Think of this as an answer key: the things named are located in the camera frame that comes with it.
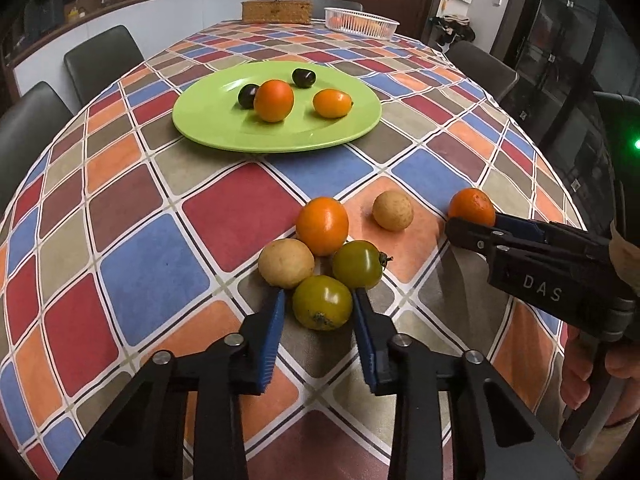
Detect black glass sliding doors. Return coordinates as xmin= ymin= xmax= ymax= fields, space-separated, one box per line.
xmin=503 ymin=0 xmax=639 ymax=230

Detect near left dark chair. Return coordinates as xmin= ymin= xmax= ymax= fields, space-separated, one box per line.
xmin=0 ymin=81 xmax=73 ymax=214

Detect green plate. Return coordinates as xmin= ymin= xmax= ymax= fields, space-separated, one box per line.
xmin=171 ymin=61 xmax=382 ymax=153

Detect woven wicker box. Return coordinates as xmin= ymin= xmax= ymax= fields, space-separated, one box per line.
xmin=241 ymin=0 xmax=312 ymax=25

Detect large orange tangerine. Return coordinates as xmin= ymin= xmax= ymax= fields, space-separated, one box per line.
xmin=254 ymin=79 xmax=294 ymax=124

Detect white counter with dark top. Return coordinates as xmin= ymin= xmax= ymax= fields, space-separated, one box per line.
xmin=2 ymin=0 xmax=326 ymax=99

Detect right side dark chair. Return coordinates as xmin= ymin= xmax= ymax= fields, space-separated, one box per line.
xmin=446 ymin=41 xmax=520 ymax=102

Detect black coffee machine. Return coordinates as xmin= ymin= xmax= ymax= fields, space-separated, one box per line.
xmin=24 ymin=0 xmax=65 ymax=44

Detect person's right hand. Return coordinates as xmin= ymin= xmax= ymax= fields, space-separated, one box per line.
xmin=560 ymin=324 xmax=640 ymax=428

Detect far end dark chair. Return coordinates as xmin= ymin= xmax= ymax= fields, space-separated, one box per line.
xmin=304 ymin=0 xmax=363 ymax=20

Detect tan longan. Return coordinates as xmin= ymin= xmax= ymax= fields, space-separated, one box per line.
xmin=258 ymin=238 xmax=316 ymax=289
xmin=372 ymin=190 xmax=414 ymax=232

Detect green tomato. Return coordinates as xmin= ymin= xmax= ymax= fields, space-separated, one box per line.
xmin=292 ymin=275 xmax=352 ymax=332
xmin=331 ymin=240 xmax=393 ymax=289

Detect small orange tomato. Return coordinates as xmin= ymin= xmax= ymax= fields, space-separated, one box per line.
xmin=295 ymin=197 xmax=349 ymax=257

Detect dark plum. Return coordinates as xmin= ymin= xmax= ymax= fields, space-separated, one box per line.
xmin=238 ymin=84 xmax=259 ymax=110
xmin=292 ymin=68 xmax=317 ymax=89

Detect clear basket of oranges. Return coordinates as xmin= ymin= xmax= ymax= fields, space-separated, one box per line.
xmin=324 ymin=6 xmax=399 ymax=40

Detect rack with bags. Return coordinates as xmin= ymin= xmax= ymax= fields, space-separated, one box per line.
xmin=432 ymin=14 xmax=476 ymax=52

